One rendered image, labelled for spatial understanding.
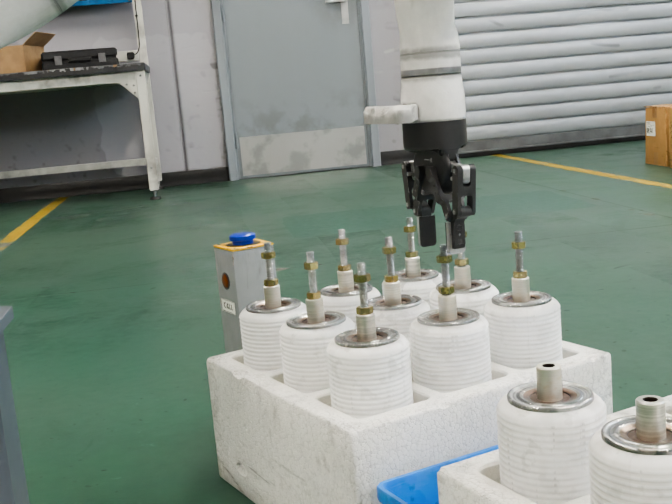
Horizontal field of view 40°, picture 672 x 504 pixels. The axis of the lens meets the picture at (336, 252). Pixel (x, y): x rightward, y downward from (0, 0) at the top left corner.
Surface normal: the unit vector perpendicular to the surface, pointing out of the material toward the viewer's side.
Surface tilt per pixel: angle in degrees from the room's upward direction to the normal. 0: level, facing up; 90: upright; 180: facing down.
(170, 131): 90
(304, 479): 90
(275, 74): 90
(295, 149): 90
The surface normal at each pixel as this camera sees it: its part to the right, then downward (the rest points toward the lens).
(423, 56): -0.31, 0.18
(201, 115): 0.15, 0.16
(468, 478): -0.08, -0.98
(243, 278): 0.51, 0.11
